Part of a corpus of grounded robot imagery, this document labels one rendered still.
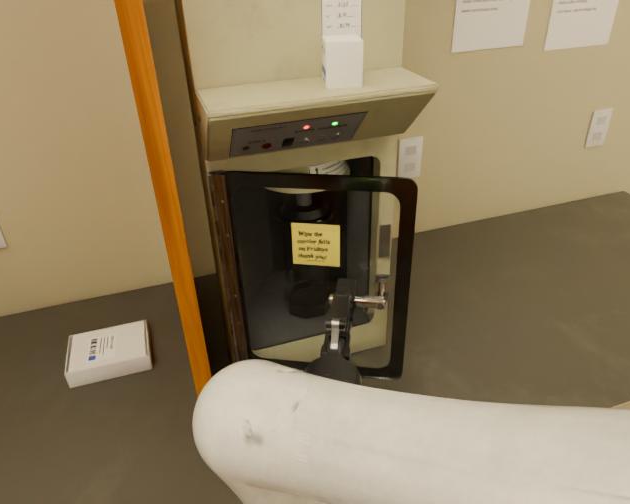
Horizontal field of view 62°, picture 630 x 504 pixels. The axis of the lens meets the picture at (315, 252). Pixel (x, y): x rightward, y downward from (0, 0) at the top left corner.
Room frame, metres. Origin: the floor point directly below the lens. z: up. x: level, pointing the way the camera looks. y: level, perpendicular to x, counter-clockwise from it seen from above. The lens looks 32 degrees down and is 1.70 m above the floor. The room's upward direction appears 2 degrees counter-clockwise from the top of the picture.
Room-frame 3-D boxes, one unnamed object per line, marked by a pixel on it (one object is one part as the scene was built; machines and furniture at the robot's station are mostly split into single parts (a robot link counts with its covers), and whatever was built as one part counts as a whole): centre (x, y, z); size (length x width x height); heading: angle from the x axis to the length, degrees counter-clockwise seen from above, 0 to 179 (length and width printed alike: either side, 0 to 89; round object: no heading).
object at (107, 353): (0.81, 0.43, 0.96); 0.16 x 0.12 x 0.04; 107
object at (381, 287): (0.66, -0.07, 1.20); 0.10 x 0.05 x 0.03; 80
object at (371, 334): (0.71, 0.00, 1.19); 0.30 x 0.01 x 0.40; 80
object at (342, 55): (0.74, -0.05, 1.54); 0.05 x 0.05 x 0.06; 4
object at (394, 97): (0.73, -0.01, 1.46); 0.32 x 0.11 x 0.10; 108
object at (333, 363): (0.50, -0.02, 1.20); 0.09 x 0.07 x 0.08; 171
